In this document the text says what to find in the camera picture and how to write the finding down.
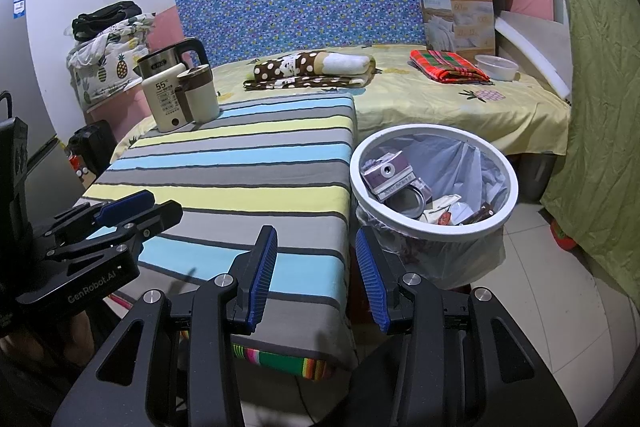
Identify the clear plastic bin liner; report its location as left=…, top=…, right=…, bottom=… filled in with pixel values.
left=352, top=132, right=513, bottom=290

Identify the grey plastic box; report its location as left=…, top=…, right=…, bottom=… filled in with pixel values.
left=520, top=154, right=556, bottom=200

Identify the pineapple print cloth pile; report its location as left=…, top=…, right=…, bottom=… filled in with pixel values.
left=67, top=12, right=156, bottom=112

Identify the black cloth bundle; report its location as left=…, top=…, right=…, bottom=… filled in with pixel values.
left=71, top=1, right=143, bottom=40

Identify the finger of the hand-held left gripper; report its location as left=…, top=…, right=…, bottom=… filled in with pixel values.
left=44, top=201, right=184, bottom=260
left=52, top=189, right=156, bottom=238

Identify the black cable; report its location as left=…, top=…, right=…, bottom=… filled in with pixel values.
left=294, top=379, right=312, bottom=427

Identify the large red drink can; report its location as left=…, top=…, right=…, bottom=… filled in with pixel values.
left=382, top=181, right=433, bottom=220

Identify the person's left hand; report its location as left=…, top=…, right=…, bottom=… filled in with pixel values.
left=0, top=304, right=96, bottom=370

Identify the beige brown thermal cup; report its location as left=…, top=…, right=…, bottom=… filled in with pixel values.
left=177, top=64, right=221, bottom=124

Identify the white thermos bottle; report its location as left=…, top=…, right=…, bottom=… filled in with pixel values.
left=141, top=63, right=193, bottom=132

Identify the white round trash bin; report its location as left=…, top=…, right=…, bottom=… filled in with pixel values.
left=349, top=124, right=519, bottom=290

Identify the white plastic bowl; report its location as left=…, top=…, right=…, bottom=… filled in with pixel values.
left=474, top=54, right=519, bottom=82

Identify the grey refrigerator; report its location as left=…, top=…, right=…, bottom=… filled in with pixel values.
left=0, top=0, right=86, bottom=218

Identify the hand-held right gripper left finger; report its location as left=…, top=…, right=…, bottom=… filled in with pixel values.
left=50, top=226, right=279, bottom=427

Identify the green curtain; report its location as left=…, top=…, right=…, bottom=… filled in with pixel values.
left=532, top=0, right=640, bottom=308

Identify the black bag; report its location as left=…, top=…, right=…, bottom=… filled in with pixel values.
left=65, top=119, right=118, bottom=175

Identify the stainless steel kettle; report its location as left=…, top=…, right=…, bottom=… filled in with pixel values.
left=136, top=38, right=209, bottom=78

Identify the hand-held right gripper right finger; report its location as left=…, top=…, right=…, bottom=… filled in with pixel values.
left=354, top=226, right=578, bottom=427

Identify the white board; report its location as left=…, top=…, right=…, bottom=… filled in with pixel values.
left=495, top=12, right=572, bottom=100

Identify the red green item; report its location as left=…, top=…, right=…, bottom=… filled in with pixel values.
left=550, top=214, right=578, bottom=253

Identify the striped tablecloth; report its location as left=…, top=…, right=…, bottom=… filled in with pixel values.
left=80, top=94, right=358, bottom=370

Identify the purple drink carton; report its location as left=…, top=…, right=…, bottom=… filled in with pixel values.
left=361, top=151, right=418, bottom=202

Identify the yellow bedsheet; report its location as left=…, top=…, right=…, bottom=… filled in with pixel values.
left=112, top=42, right=572, bottom=158

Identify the cream drink carton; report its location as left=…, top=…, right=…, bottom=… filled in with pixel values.
left=425, top=194, right=473, bottom=224

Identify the red plaid cloth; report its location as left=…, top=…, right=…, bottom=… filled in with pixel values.
left=410, top=49, right=492, bottom=84

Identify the bedding package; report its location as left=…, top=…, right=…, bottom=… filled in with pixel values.
left=415, top=0, right=497, bottom=65

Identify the brown polka dot blanket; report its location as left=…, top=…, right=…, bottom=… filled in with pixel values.
left=243, top=50, right=377, bottom=90

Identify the rainbow striped cloth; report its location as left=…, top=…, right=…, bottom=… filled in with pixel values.
left=107, top=292, right=336, bottom=380

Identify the pink cabinet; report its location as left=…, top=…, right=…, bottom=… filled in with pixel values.
left=87, top=79, right=153, bottom=135

